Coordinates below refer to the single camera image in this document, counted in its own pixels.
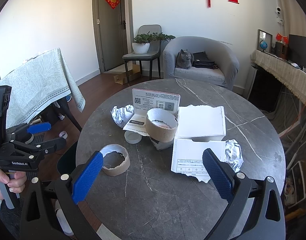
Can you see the flat cardboard box on floor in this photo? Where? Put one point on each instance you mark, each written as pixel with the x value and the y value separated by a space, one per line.
pixel 133 74

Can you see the grey door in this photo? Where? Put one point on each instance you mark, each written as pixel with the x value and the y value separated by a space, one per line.
pixel 110 33

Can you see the potted green plant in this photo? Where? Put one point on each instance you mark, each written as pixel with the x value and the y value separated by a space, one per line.
pixel 141 42

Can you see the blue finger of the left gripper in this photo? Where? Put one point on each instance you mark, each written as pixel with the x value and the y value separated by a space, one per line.
pixel 50 146
pixel 37 128

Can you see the grey armchair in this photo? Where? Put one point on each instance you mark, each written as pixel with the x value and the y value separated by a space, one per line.
pixel 222 55

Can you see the white plastic lid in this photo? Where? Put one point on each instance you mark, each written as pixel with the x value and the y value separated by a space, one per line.
pixel 132 137

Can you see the person's left hand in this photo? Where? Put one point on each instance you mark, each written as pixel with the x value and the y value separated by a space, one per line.
pixel 16 185

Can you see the red fu door decoration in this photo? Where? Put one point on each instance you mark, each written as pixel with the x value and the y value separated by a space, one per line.
pixel 113 3

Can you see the tape roll on floor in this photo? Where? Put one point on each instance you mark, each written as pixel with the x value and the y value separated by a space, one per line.
pixel 63 134

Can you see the paper ball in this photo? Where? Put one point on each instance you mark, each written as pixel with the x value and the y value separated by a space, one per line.
pixel 233 155
pixel 122 115

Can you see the beige fringed cloth sideboard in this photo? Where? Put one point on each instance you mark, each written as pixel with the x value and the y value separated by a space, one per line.
pixel 294 79

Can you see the white printed packaging carton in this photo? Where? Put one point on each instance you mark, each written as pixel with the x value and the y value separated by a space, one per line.
pixel 155 116

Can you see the small blue globe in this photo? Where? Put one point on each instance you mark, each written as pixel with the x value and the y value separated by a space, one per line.
pixel 263 45

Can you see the grey cat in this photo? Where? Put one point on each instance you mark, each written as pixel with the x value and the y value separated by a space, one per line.
pixel 184 59

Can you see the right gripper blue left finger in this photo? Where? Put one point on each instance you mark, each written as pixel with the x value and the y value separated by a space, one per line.
pixel 86 177

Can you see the round dark marble table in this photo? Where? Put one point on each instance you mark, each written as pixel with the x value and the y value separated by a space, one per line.
pixel 149 201

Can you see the picture frame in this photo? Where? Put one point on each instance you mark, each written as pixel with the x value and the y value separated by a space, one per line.
pixel 263 35

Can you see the small red flags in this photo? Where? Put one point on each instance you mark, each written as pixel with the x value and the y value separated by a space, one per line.
pixel 282 39

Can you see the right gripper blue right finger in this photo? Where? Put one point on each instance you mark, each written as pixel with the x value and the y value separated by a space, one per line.
pixel 221 174

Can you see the grey dining chair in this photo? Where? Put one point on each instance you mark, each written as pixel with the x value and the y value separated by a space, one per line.
pixel 154 51

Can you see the white security camera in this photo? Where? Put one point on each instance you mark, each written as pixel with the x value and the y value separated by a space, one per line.
pixel 279 15

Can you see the black monitor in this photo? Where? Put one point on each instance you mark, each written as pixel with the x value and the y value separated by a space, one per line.
pixel 296 51

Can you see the black bag on armchair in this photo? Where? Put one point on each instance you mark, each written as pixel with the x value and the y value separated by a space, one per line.
pixel 201 61

